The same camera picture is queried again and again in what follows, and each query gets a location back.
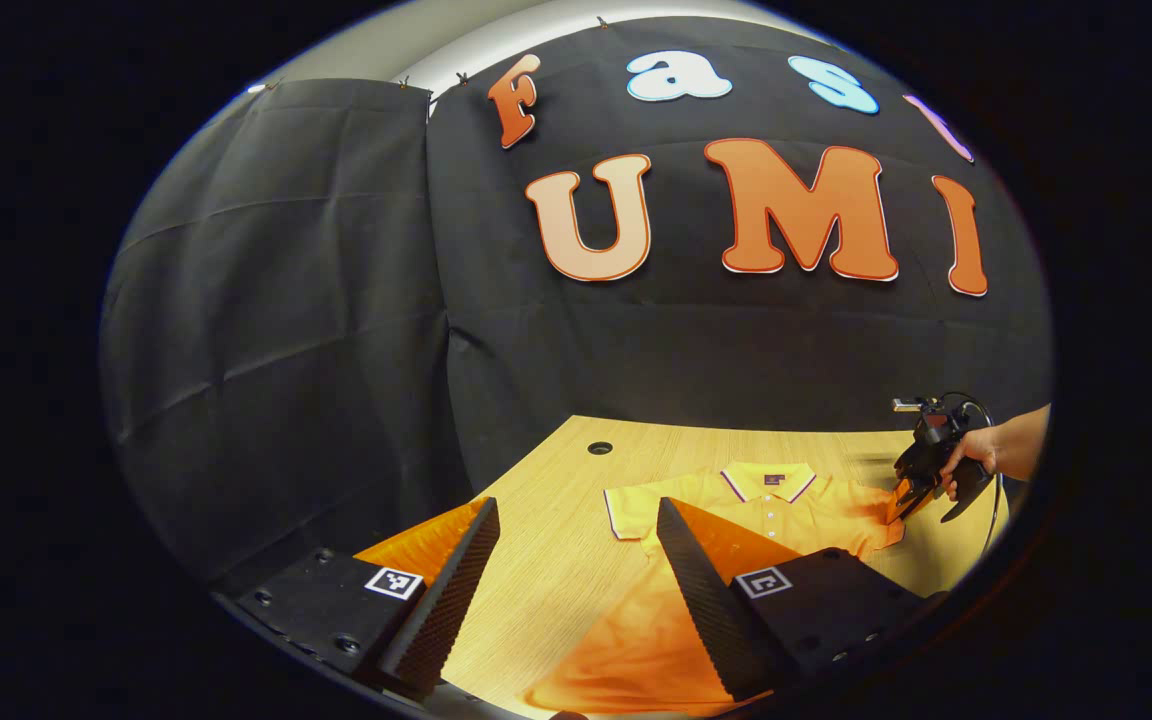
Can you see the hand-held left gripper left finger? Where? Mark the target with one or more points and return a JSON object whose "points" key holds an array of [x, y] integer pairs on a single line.
{"points": [[451, 600]]}

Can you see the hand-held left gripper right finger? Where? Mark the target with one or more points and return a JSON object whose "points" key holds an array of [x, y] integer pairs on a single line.
{"points": [[711, 610]]}

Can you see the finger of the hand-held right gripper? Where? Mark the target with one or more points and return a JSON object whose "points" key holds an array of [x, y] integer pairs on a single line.
{"points": [[914, 480]]}

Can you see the orange T-shirt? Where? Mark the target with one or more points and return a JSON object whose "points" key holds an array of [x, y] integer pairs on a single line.
{"points": [[816, 520]]}

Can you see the black backdrop cloth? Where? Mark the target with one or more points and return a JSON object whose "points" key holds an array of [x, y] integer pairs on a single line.
{"points": [[336, 300]]}

